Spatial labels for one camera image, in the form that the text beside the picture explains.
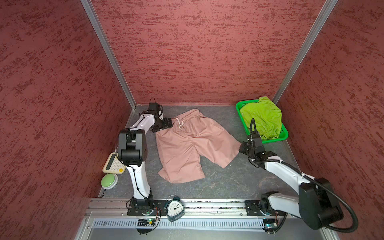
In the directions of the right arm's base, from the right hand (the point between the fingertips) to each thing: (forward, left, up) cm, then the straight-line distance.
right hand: (240, 147), depth 90 cm
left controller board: (-36, +53, -7) cm, 65 cm away
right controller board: (-39, -7, -6) cm, 40 cm away
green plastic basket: (+9, -31, +1) cm, 33 cm away
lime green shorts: (+26, -26, 0) cm, 37 cm away
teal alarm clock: (-31, +39, -1) cm, 50 cm away
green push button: (-16, +76, -3) cm, 78 cm away
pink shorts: (+14, +29, -5) cm, 33 cm away
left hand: (+16, +47, 0) cm, 50 cm away
